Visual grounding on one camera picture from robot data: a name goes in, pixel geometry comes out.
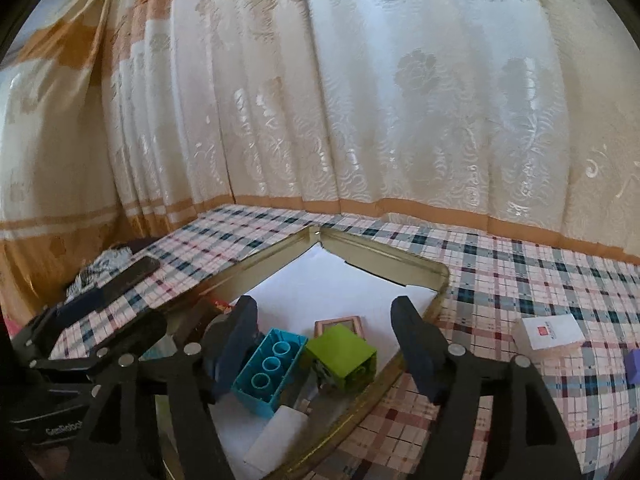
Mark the gold tin box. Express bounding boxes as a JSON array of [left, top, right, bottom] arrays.
[[150, 225, 450, 480]]

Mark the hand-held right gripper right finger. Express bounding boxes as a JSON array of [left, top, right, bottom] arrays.
[[390, 296, 583, 480]]

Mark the patterned cloth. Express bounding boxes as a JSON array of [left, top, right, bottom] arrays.
[[65, 247, 133, 301]]

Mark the small white box red label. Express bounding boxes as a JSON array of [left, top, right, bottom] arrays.
[[512, 313, 585, 356]]

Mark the teal building block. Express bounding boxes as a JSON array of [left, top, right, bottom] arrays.
[[231, 328, 308, 417]]

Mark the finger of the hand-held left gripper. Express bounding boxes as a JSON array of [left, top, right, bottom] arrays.
[[31, 311, 167, 377], [11, 289, 119, 357]]

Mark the white charger plug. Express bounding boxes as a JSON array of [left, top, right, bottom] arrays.
[[244, 405, 308, 478]]

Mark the plaid tablecloth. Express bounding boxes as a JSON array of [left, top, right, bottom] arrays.
[[47, 204, 640, 480]]

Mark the black phone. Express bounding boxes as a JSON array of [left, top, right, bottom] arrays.
[[97, 256, 162, 301]]

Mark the white paper lining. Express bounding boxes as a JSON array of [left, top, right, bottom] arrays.
[[210, 246, 436, 480]]

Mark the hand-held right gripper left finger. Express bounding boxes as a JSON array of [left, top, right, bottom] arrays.
[[75, 296, 259, 480]]

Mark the green building block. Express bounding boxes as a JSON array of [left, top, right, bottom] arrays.
[[305, 324, 379, 393]]

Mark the cream floral curtain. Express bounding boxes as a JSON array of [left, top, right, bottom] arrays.
[[0, 0, 640, 321]]

